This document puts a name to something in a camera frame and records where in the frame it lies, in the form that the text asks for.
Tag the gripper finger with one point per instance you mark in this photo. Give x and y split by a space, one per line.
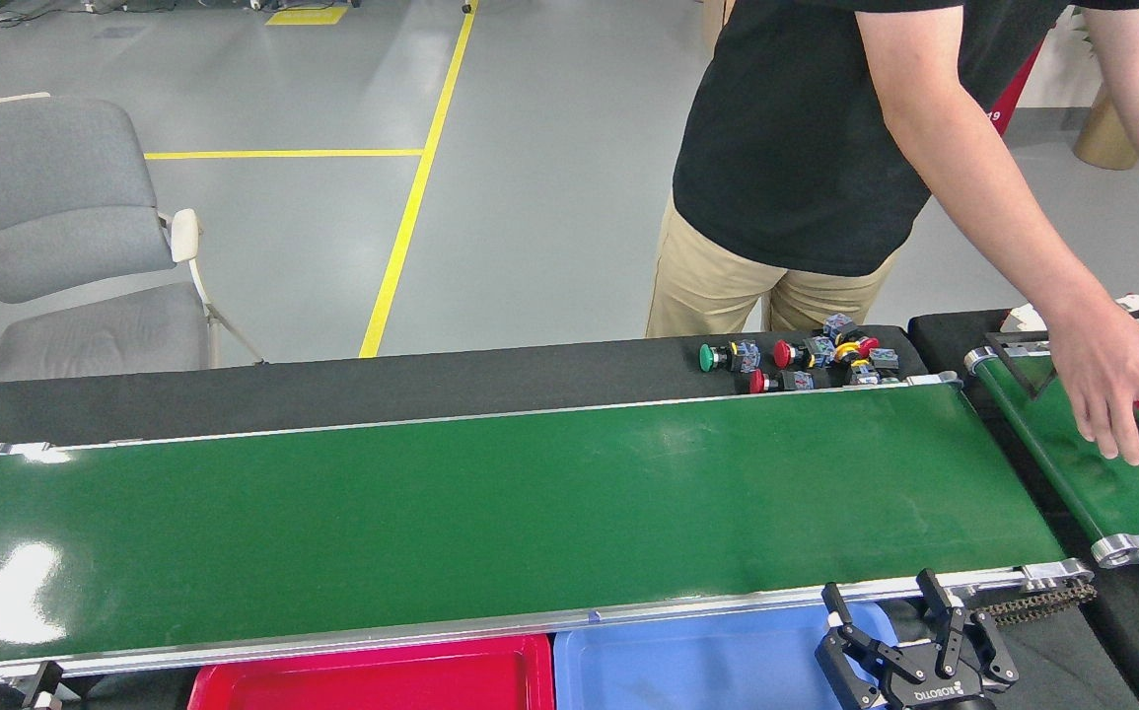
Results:
44 685

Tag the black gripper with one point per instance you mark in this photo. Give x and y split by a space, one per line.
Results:
939 698

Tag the person's right forearm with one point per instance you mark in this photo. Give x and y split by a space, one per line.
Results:
1003 217

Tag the blue plastic tray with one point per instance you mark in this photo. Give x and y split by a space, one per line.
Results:
707 661

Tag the short green conveyor belt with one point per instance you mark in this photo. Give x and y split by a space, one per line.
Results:
1121 483

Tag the red plastic tray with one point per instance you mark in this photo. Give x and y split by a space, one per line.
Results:
382 680

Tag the long green conveyor belt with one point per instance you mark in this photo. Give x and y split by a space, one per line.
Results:
431 513

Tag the person's right hand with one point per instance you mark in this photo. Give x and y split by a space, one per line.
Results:
1111 375

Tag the white circuit breaker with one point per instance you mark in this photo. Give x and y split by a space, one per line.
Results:
1136 303
1023 318

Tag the grey padded office chair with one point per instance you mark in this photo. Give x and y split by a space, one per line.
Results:
66 197

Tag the person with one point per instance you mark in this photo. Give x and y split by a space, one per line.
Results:
806 148

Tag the gold plant pot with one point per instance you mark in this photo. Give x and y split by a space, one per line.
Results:
1106 138

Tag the red sign stand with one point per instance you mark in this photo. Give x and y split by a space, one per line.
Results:
1013 99

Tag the blue block push button switch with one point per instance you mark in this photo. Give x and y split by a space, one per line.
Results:
863 374

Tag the black guide frame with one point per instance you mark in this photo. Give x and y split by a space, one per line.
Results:
1018 338

